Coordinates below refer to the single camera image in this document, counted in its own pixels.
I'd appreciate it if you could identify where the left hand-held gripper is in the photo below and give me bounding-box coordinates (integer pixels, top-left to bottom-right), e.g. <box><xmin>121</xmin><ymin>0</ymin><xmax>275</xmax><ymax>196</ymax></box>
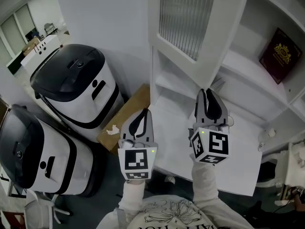
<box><xmin>117</xmin><ymin>108</ymin><xmax>159</xmax><ymax>180</ymax></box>

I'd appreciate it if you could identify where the black metal chair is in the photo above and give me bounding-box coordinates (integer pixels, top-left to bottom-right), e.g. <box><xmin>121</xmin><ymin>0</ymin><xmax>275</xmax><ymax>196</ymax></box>
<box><xmin>43</xmin><ymin>22</ymin><xmax>58</xmax><ymax>36</ymax></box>

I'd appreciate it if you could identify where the white shelf cabinet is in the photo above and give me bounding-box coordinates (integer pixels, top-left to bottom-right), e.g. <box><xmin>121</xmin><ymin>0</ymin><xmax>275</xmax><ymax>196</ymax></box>
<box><xmin>148</xmin><ymin>0</ymin><xmax>305</xmax><ymax>152</ymax></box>

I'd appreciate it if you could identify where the person's left forearm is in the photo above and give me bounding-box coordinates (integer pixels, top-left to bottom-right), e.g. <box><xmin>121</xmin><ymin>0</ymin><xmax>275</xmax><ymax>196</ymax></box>
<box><xmin>118</xmin><ymin>179</ymin><xmax>148</xmax><ymax>215</ymax></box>

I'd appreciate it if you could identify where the white cabinet door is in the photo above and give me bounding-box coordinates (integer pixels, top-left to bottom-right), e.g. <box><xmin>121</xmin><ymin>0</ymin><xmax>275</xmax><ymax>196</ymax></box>
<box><xmin>148</xmin><ymin>0</ymin><xmax>251</xmax><ymax>88</ymax></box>

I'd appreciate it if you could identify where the torn white paper scrap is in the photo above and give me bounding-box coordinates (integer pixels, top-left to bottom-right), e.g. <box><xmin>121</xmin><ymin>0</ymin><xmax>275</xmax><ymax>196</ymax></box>
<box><xmin>106</xmin><ymin>125</ymin><xmax>120</xmax><ymax>136</ymax></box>

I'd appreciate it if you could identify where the person's right hand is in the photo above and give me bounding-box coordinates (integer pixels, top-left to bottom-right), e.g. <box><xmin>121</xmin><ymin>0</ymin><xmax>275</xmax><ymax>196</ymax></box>
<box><xmin>206</xmin><ymin>124</ymin><xmax>227</xmax><ymax>132</ymax></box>

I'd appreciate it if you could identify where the brown cardboard box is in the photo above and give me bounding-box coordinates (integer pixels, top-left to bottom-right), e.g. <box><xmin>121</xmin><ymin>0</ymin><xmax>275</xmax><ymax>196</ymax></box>
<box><xmin>21</xmin><ymin>37</ymin><xmax>40</xmax><ymax>56</ymax></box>

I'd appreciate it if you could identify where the person's right forearm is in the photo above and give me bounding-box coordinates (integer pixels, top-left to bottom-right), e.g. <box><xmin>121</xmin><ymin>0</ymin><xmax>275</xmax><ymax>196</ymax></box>
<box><xmin>190</xmin><ymin>160</ymin><xmax>222</xmax><ymax>208</ymax></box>

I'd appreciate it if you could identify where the white counter with black holes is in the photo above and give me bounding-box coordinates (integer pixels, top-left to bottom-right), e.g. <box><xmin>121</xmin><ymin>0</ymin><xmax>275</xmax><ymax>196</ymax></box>
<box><xmin>20</xmin><ymin>34</ymin><xmax>64</xmax><ymax>74</ymax></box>

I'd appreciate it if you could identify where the small white figurine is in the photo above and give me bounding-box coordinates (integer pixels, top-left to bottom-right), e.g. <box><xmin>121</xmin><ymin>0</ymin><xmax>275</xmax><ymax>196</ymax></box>
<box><xmin>264</xmin><ymin>127</ymin><xmax>277</xmax><ymax>138</ymax></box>

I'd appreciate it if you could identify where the white slatted chair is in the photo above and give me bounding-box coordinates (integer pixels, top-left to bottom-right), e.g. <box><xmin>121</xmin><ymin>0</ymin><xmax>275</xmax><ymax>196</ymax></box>
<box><xmin>23</xmin><ymin>189</ymin><xmax>72</xmax><ymax>229</ymax></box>

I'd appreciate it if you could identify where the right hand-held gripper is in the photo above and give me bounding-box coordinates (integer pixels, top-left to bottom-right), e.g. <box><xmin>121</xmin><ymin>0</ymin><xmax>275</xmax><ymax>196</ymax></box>
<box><xmin>188</xmin><ymin>88</ymin><xmax>231</xmax><ymax>165</ymax></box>

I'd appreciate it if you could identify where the dark red gold-crested book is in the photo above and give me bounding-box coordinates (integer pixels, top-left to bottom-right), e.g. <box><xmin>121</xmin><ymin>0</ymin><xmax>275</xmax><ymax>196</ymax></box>
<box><xmin>259</xmin><ymin>27</ymin><xmax>303</xmax><ymax>85</ymax></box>

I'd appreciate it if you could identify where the frosted window panel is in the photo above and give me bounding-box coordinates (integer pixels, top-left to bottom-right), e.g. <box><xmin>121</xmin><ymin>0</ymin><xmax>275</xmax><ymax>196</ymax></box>
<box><xmin>0</xmin><ymin>3</ymin><xmax>37</xmax><ymax>57</ymax></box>

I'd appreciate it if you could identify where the person's cream printed sweatshirt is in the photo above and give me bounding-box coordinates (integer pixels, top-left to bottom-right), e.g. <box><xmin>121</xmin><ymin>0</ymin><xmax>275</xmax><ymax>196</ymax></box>
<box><xmin>95</xmin><ymin>194</ymin><xmax>253</xmax><ymax>229</ymax></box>

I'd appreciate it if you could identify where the person's left hand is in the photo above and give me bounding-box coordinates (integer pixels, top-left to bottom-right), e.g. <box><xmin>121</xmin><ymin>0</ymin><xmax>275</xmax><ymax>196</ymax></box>
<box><xmin>121</xmin><ymin>139</ymin><xmax>146</xmax><ymax>150</ymax></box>

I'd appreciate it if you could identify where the long flat cardboard box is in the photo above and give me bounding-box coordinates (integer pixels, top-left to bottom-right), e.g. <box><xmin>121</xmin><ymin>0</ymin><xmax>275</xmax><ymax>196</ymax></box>
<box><xmin>96</xmin><ymin>83</ymin><xmax>152</xmax><ymax>153</ymax></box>

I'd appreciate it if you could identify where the white robot with black lid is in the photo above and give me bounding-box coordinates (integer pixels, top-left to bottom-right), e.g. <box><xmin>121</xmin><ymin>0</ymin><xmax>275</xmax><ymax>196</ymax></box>
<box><xmin>0</xmin><ymin>104</ymin><xmax>103</xmax><ymax>198</ymax></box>
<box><xmin>30</xmin><ymin>43</ymin><xmax>125</xmax><ymax>143</ymax></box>

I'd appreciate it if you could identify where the white table with black frame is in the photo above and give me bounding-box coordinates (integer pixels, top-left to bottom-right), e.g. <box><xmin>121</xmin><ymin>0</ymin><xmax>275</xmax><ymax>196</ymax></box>
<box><xmin>0</xmin><ymin>170</ymin><xmax>27</xmax><ymax>199</ymax></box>

